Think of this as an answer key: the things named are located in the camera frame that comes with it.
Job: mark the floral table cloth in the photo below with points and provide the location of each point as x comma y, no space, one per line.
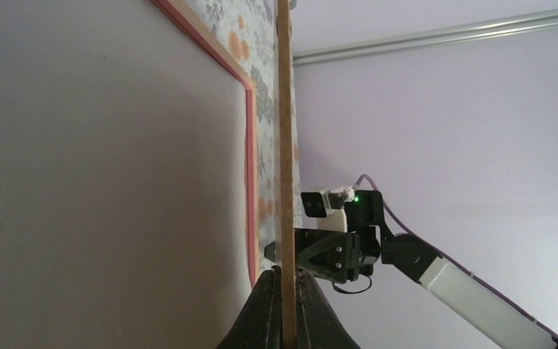
247,30

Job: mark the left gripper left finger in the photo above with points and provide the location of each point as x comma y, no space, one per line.
259,323

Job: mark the brown backing board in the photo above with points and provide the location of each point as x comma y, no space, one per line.
286,185

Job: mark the pink picture frame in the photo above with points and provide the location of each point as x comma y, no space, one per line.
190,24

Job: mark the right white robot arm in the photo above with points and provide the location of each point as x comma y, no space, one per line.
486,309

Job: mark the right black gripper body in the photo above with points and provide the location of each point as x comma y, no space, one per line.
335,256

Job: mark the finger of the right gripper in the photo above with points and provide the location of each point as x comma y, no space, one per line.
272,253

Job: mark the sunset photo print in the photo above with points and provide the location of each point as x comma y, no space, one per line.
122,180

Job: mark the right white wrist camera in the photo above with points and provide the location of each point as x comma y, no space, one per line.
327,207

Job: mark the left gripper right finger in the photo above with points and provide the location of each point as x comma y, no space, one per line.
318,326

